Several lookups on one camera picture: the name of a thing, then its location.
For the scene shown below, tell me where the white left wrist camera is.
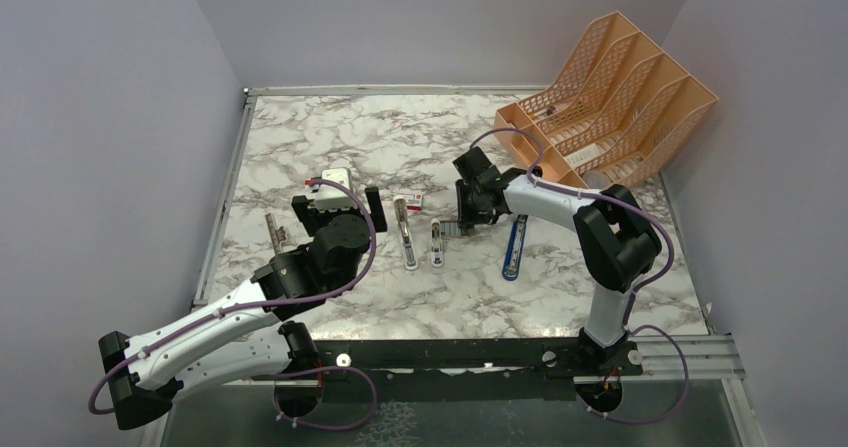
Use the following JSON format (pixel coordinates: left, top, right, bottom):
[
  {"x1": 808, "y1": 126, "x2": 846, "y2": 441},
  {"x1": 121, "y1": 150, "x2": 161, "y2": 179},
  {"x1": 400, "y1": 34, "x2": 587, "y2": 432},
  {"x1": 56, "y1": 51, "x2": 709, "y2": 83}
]
[{"x1": 310, "y1": 167, "x2": 356, "y2": 212}]

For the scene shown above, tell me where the metal stapler magazine rail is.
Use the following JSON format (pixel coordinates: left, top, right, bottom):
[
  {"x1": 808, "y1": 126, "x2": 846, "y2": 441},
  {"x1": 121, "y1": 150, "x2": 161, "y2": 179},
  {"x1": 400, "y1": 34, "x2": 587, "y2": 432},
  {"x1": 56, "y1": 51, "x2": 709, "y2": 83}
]
[{"x1": 264, "y1": 212, "x2": 287, "y2": 255}]

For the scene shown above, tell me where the staple box tray with staples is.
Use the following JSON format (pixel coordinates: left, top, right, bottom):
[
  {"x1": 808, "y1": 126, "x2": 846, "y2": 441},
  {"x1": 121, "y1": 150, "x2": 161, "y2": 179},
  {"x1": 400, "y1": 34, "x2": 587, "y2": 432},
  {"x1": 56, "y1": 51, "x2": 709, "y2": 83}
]
[{"x1": 440, "y1": 220, "x2": 474, "y2": 238}]

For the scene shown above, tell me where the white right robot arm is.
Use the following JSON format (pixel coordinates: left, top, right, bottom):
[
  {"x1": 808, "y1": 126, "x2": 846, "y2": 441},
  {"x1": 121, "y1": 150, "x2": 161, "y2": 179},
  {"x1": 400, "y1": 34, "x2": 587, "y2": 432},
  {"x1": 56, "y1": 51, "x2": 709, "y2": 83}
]
[{"x1": 453, "y1": 147, "x2": 662, "y2": 374}]

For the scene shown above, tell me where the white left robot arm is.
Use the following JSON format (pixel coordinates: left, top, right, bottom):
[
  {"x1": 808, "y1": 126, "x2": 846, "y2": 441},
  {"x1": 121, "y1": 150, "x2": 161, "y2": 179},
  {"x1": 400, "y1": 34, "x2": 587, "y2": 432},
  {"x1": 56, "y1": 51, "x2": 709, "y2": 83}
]
[{"x1": 88, "y1": 178, "x2": 387, "y2": 430}]

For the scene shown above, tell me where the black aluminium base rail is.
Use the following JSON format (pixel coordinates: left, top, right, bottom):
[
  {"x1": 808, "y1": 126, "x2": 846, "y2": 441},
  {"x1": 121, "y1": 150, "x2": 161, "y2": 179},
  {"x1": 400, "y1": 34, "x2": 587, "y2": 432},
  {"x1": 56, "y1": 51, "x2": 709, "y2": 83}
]
[{"x1": 251, "y1": 335, "x2": 747, "y2": 406}]

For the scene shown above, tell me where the peach plastic desk organizer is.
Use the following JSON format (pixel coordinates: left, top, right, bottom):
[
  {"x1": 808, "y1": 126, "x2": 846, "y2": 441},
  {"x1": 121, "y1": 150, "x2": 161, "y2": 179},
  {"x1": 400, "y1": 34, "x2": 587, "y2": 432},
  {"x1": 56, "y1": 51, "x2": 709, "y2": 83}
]
[{"x1": 494, "y1": 12, "x2": 718, "y2": 189}]

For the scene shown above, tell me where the red white staple box sleeve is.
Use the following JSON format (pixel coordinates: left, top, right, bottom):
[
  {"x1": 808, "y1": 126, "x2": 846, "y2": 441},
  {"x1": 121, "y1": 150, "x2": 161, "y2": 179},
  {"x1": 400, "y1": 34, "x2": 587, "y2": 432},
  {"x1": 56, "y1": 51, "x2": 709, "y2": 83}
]
[{"x1": 400, "y1": 191, "x2": 424, "y2": 211}]

